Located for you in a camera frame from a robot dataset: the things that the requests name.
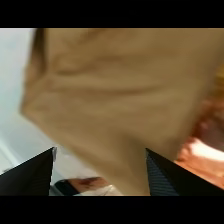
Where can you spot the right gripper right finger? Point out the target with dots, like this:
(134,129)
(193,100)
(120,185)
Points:
(176,180)

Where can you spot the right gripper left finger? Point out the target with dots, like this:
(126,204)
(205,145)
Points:
(31,176)

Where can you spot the brown shirt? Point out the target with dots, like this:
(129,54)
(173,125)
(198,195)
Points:
(120,100)

